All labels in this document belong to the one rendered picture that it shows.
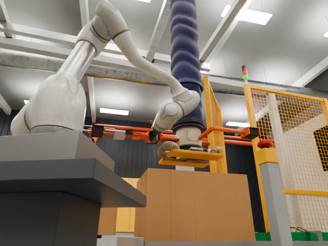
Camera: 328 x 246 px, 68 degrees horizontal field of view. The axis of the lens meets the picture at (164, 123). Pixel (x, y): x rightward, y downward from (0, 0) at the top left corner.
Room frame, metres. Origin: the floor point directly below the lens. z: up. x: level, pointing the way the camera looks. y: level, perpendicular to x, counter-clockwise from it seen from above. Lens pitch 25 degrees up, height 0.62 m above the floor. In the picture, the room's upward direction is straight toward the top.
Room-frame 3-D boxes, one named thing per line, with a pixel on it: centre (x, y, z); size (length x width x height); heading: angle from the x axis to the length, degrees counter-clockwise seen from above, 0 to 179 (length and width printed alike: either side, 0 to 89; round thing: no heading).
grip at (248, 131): (1.39, -0.53, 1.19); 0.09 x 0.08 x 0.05; 17
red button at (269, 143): (1.15, -0.50, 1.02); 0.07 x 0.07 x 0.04
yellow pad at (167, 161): (1.64, -0.14, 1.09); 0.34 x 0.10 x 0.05; 107
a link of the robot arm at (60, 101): (0.74, 0.36, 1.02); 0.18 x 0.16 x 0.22; 46
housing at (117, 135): (1.42, 0.28, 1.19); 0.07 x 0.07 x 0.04; 17
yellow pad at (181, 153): (1.46, -0.20, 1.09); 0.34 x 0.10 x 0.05; 107
